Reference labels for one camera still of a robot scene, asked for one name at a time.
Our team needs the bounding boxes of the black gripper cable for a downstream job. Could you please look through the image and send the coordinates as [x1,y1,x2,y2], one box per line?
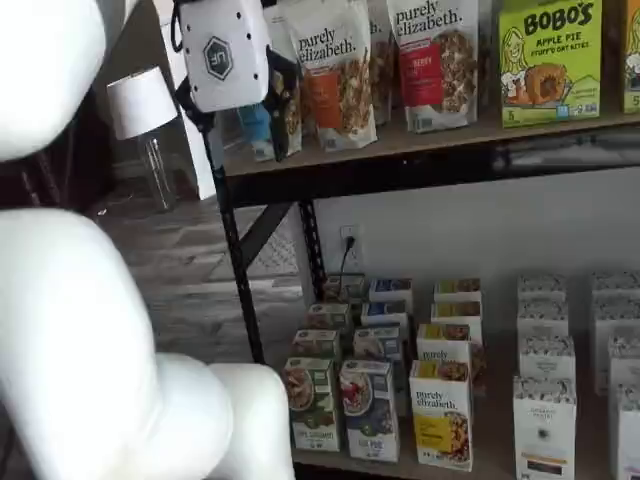
[168,0,187,54]

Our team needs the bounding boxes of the yellow Bobo's box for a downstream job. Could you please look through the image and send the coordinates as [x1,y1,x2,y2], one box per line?
[621,0,640,115]

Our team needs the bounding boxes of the red label granola bag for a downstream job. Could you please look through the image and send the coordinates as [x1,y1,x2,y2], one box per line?
[386,0,480,134]

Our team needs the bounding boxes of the green Bobo's apple pie box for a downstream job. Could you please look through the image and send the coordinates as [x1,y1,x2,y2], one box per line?
[498,0,604,129]

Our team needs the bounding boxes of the white wall outlet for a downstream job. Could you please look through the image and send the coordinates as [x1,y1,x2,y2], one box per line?
[340,224,362,269]

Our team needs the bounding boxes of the white organic pantry box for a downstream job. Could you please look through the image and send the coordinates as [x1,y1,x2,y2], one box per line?
[592,298,640,397]
[517,334,577,382]
[512,376,578,480]
[516,300,570,339]
[516,273,568,304]
[610,383,640,480]
[589,271,640,305]
[606,334,640,389]

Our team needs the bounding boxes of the black power cable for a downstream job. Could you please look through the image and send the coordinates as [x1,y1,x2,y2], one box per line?
[327,234,358,301]

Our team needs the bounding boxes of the white square pillar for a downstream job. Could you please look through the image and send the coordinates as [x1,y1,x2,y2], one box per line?
[158,19,217,202]

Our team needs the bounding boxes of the orange label granola bag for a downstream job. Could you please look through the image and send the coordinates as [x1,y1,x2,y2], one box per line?
[279,0,379,152]

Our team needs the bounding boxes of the black metal shelving rack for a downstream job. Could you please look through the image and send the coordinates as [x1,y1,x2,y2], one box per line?
[201,117,640,480]

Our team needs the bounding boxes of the blue white Flax Plus box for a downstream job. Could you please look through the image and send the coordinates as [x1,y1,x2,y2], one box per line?
[339,358,401,464]
[360,299,409,330]
[368,277,414,304]
[352,324,404,401]

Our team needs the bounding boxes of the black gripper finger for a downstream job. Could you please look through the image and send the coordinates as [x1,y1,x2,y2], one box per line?
[263,47,304,164]
[173,77,219,134]

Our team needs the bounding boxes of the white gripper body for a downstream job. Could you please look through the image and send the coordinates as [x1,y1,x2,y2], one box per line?
[178,0,274,114]

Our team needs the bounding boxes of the grey patterned door mat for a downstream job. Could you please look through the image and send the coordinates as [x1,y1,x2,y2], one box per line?
[207,214,302,282]

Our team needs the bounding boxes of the white shade glass lamp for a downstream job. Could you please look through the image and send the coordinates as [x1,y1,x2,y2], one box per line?
[105,65,180,212]

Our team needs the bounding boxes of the yellow purely elizabeth box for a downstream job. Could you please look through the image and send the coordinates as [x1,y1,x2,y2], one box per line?
[430,300,484,332]
[433,278,483,305]
[416,322,487,397]
[409,359,474,473]

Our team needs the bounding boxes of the blue label granola bag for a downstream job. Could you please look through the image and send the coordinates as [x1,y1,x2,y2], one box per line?
[234,4,304,164]

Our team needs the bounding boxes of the dark brown sofa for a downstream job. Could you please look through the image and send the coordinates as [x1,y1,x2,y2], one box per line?
[0,89,120,214]

